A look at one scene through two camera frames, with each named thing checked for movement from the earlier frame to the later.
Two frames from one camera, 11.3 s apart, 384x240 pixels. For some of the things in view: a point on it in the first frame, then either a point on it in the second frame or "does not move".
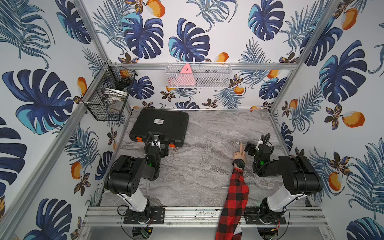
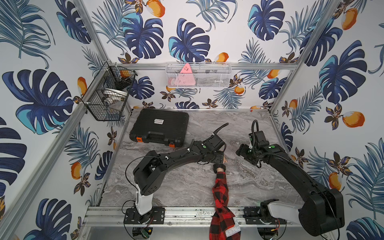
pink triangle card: x=186 y=77 does not move
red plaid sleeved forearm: x=234 y=206 to x=223 y=225
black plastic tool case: x=173 y=123 does not move
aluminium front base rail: x=207 y=216 does not move
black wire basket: x=106 y=96 does not move
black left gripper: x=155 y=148 to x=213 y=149
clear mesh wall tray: x=198 y=75 does not move
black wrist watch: x=240 y=163 to x=220 y=165
